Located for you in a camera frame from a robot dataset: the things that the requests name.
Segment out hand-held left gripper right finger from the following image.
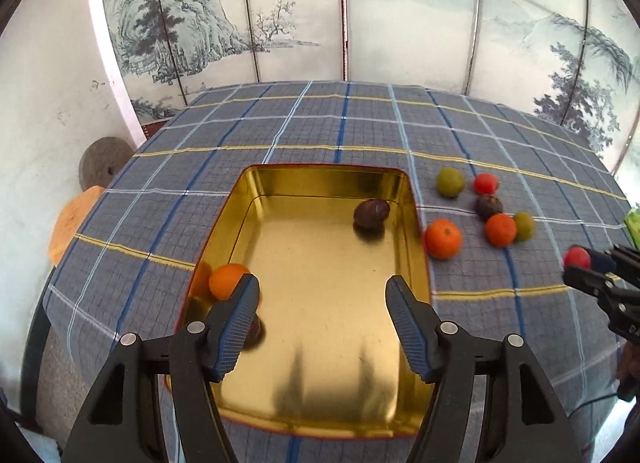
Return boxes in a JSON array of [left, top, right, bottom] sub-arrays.
[[385, 274, 583, 463]]

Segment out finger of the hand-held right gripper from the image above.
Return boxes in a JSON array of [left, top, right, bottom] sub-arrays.
[[587, 244, 640, 289], [563, 265, 616, 296]]

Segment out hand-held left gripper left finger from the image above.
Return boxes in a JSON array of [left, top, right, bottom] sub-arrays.
[[61, 273, 262, 463]]

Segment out dark purple passion fruit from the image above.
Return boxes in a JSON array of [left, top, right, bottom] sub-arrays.
[[353, 198, 391, 230], [244, 314, 265, 348], [475, 194, 504, 220]]

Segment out small red fruit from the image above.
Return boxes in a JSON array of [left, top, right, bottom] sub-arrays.
[[473, 173, 500, 195], [564, 246, 592, 270]]

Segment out green round fruit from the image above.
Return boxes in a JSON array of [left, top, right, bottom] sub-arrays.
[[513, 212, 537, 242], [436, 167, 466, 198]]

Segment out gold metal tin tray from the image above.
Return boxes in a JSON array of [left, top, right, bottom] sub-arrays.
[[165, 163, 435, 440]]

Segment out orange tangerine with green stem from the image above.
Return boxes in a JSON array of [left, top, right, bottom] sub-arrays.
[[424, 219, 464, 260]]

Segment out reddish orange tangerine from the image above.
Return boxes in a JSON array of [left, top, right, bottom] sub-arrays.
[[484, 214, 518, 247]]

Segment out orange plastic stool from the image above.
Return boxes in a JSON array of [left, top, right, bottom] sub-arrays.
[[48, 186, 106, 264]]

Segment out grey round millstone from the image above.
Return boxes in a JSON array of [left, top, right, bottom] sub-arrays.
[[79, 137, 135, 191]]

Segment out blue grey plaid tablecloth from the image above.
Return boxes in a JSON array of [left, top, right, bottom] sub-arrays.
[[42, 80, 632, 463]]

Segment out landscape painted folding screen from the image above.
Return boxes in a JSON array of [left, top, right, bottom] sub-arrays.
[[97, 0, 640, 174]]

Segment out black cable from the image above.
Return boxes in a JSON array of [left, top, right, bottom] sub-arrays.
[[570, 394, 622, 414]]

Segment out dark metal frame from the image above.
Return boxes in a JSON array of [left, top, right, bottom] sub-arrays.
[[19, 267, 57, 426]]

